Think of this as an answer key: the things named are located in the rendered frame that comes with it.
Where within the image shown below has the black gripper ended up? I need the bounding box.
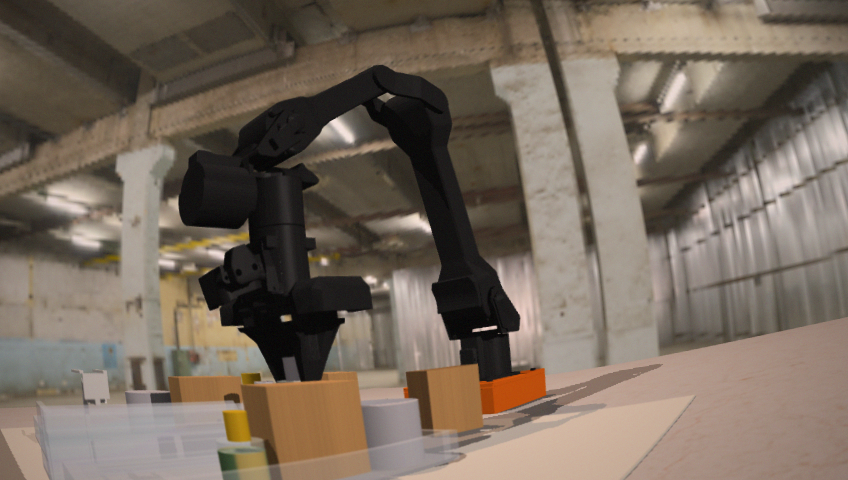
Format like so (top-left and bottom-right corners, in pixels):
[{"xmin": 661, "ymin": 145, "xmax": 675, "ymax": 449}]
[{"xmin": 220, "ymin": 225, "xmax": 373, "ymax": 382}]

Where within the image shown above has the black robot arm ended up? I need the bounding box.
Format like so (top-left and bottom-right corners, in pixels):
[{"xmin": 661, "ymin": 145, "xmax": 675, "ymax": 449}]
[{"xmin": 178, "ymin": 65, "xmax": 521, "ymax": 381}]

